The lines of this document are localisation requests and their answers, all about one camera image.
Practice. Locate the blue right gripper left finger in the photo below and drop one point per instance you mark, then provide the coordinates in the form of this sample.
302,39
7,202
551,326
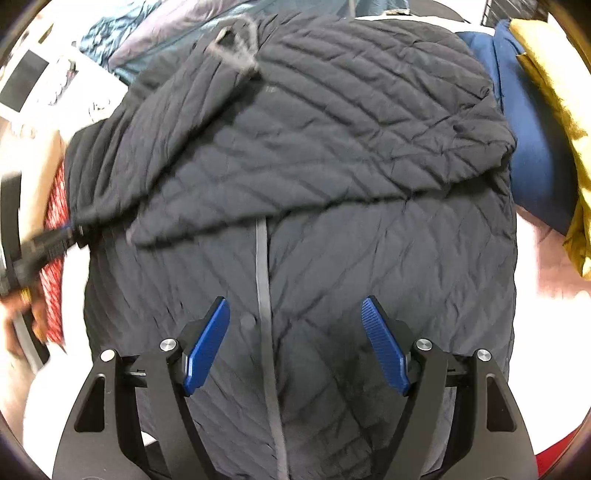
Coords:
202,344

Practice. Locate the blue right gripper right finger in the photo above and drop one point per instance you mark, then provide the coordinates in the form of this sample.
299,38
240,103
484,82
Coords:
391,356

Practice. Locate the black quilted jacket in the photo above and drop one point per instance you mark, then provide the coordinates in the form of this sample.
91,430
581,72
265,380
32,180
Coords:
296,165

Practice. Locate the person's left hand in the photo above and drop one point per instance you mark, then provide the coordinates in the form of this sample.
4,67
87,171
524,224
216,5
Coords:
23,315

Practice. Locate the cardboard box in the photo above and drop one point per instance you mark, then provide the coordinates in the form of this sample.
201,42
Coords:
44,154

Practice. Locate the pink polka dot bedsheet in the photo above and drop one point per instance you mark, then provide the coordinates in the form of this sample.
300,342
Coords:
549,369

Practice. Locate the white framed monitor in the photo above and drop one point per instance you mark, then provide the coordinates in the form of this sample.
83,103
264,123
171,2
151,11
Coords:
22,80

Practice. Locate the navy blue garment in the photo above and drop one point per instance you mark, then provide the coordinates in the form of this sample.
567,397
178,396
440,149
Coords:
543,175

